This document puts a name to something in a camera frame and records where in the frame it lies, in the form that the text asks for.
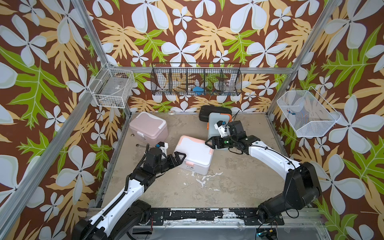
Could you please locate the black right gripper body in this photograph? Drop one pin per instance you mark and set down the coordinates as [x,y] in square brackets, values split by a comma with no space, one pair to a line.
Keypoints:
[228,142]

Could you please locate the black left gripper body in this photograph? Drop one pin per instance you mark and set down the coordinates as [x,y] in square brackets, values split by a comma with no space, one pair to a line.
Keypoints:
[164,164]

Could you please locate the white and salmon first aid box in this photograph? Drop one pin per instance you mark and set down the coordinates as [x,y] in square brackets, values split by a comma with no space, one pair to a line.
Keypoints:
[198,154]

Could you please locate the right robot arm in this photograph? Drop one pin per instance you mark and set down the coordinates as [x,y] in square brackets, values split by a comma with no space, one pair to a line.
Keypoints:
[302,186]

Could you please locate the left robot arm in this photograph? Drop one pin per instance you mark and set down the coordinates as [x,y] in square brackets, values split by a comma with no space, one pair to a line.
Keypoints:
[126,210]

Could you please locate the pink medicine chest box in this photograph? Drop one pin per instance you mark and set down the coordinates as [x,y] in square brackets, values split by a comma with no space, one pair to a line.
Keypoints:
[149,128]

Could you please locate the black hard case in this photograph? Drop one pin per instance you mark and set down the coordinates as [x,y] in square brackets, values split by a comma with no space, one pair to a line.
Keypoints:
[206,110]

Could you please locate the clear tape roll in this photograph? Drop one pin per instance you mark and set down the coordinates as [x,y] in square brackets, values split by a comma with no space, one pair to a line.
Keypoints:
[171,113]

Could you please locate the blue item in black basket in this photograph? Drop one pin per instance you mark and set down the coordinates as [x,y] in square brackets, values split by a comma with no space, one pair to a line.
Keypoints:
[198,91]

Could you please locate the white mesh basket right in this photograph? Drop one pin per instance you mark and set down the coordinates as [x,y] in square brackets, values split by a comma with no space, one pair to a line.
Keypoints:
[309,114]

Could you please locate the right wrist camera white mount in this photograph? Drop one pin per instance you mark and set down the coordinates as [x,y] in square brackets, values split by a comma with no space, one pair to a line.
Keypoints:
[221,127]

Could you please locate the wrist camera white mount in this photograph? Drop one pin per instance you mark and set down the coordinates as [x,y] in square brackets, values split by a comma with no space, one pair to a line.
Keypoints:
[163,147]
[221,127]

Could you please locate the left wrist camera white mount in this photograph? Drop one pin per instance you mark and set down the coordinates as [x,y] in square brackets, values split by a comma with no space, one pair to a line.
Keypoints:
[163,147]

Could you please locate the black wire basket rear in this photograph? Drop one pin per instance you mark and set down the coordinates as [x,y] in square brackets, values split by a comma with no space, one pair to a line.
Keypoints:
[217,79]

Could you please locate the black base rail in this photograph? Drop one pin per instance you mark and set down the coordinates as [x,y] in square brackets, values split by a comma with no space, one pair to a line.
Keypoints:
[158,216]

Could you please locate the white wire basket left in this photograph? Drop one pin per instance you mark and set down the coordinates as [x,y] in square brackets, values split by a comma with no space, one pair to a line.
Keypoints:
[111,87]

